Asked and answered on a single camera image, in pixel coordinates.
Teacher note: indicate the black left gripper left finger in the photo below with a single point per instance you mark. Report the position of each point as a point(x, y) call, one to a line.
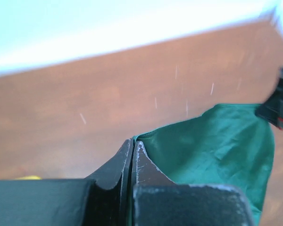
point(99, 199)

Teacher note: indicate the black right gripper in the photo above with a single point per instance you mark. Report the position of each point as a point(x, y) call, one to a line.
point(272, 109)

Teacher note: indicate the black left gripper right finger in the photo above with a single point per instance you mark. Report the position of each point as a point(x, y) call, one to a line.
point(158, 201)

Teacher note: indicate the green cloth napkin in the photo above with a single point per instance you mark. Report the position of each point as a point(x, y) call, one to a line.
point(227, 144)

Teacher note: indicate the yellow plastic tray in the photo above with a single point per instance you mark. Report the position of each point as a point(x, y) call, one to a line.
point(30, 177)

